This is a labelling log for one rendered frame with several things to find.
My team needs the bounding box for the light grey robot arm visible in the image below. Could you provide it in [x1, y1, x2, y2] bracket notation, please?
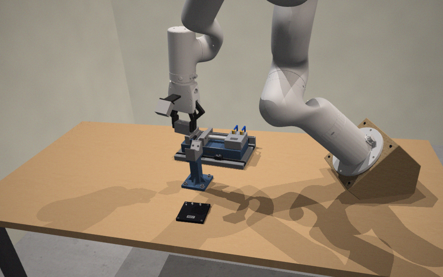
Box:
[167, 0, 383, 176]

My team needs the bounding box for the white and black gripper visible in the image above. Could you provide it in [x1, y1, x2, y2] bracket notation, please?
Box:
[168, 80, 205, 133]

